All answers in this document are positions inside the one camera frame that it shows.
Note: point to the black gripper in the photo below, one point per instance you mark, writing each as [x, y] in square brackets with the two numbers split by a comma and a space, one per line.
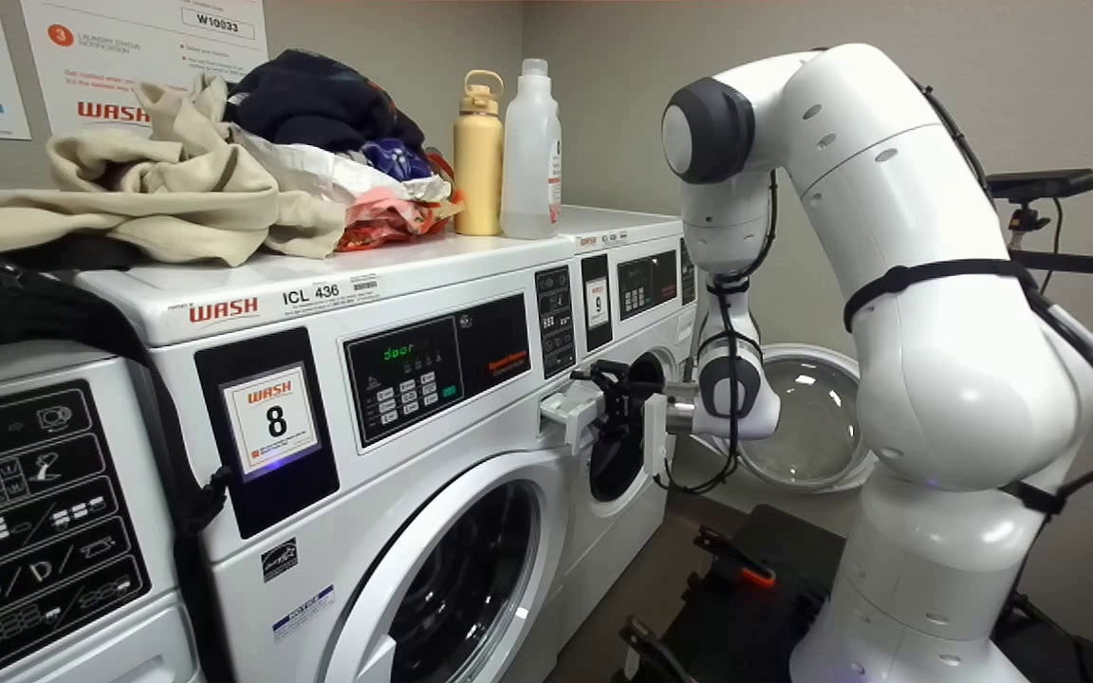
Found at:
[618, 454]

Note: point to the grey washer door handle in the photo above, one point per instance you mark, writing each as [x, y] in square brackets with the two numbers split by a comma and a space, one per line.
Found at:
[571, 412]

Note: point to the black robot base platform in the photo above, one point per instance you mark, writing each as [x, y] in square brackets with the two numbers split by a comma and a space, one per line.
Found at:
[734, 633]

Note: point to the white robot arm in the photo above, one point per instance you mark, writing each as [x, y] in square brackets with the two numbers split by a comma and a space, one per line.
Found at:
[965, 396]

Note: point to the far white washing machine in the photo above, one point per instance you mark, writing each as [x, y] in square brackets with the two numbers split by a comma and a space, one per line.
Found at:
[635, 296]

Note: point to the white washing machine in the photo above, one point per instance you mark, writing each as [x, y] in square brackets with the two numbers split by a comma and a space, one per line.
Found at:
[394, 506]
[635, 296]

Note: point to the middle white washing machine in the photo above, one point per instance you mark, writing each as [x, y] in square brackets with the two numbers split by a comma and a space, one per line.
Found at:
[394, 506]

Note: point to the near white washing machine nine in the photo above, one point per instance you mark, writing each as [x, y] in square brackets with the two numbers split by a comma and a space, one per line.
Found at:
[89, 583]

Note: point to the orange black clamp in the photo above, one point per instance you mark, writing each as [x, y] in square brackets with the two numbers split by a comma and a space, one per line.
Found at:
[744, 565]

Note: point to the white laundry detergent bottle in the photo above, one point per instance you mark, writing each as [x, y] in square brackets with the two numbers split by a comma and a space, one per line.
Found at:
[534, 153]

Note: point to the yellow metal water bottle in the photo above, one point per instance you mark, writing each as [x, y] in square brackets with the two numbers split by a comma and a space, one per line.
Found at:
[477, 146]

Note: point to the pile of mixed clothes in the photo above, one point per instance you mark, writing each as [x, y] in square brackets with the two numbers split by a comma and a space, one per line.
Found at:
[341, 129]

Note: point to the beige cloth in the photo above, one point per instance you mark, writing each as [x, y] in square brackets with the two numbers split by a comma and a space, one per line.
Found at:
[185, 190]

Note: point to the black garment on washer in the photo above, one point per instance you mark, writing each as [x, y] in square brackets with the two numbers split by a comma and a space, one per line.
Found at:
[48, 309]

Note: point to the black side camera mount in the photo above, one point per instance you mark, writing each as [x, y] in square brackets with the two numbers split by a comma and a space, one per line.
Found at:
[1039, 208]

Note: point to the wall instruction poster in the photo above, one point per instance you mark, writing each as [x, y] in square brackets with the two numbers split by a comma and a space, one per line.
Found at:
[94, 56]

